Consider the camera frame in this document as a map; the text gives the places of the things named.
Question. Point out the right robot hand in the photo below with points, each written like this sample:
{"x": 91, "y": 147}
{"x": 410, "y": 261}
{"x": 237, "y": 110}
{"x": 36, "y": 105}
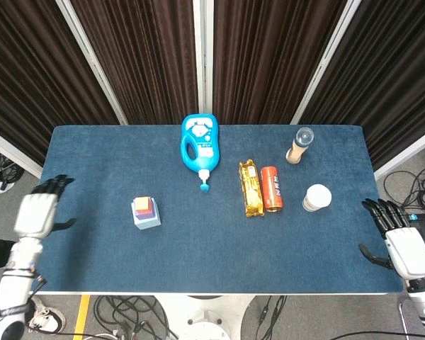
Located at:
{"x": 411, "y": 251}

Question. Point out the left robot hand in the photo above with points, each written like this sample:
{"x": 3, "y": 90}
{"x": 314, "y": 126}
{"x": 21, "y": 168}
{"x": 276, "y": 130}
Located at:
{"x": 35, "y": 216}

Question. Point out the small orange cube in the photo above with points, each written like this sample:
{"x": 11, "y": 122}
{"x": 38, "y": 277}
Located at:
{"x": 141, "y": 203}

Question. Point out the purple cube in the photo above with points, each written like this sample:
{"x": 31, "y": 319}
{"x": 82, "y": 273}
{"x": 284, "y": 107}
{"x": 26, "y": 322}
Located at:
{"x": 145, "y": 215}

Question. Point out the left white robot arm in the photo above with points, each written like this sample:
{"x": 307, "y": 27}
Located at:
{"x": 14, "y": 287}

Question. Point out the white paper cup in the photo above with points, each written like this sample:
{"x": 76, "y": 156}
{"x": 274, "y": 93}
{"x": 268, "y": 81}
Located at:
{"x": 318, "y": 196}

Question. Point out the yellow floor tape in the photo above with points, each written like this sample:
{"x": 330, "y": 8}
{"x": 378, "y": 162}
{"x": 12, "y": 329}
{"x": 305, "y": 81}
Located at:
{"x": 81, "y": 317}

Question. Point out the large light blue cube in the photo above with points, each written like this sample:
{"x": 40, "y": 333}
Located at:
{"x": 148, "y": 224}

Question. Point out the dark brown pleated curtain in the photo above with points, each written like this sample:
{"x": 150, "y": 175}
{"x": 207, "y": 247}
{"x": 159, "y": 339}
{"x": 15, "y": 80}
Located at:
{"x": 141, "y": 60}
{"x": 269, "y": 60}
{"x": 28, "y": 71}
{"x": 393, "y": 71}

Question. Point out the orange drink can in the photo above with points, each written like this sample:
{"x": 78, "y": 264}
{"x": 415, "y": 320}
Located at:
{"x": 272, "y": 187}

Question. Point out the clear bottle with beige contents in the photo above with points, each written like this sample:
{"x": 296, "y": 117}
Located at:
{"x": 299, "y": 147}

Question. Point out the gold snack package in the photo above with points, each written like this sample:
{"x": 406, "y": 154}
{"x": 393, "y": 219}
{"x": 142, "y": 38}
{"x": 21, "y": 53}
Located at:
{"x": 251, "y": 187}

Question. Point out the blue table mat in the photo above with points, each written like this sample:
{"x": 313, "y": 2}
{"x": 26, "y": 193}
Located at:
{"x": 212, "y": 248}

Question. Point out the blue detergent bottle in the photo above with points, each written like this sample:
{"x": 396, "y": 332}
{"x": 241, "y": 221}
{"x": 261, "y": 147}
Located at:
{"x": 205, "y": 134}

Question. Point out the white partition frame rail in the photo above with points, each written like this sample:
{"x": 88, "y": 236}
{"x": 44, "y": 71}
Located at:
{"x": 10, "y": 150}
{"x": 407, "y": 152}

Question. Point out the white partition frame post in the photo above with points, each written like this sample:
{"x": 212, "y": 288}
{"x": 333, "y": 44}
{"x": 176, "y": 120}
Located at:
{"x": 203, "y": 53}
{"x": 92, "y": 63}
{"x": 326, "y": 63}

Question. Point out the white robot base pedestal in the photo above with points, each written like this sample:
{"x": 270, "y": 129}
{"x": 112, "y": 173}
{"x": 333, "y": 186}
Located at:
{"x": 205, "y": 318}

